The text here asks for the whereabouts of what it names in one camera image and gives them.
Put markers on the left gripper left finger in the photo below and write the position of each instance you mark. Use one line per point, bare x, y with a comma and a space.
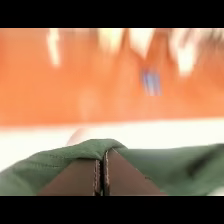
76, 180

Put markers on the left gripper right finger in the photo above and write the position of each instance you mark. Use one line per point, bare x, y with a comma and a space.
126, 176

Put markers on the green garment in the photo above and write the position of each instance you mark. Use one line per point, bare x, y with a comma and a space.
186, 166

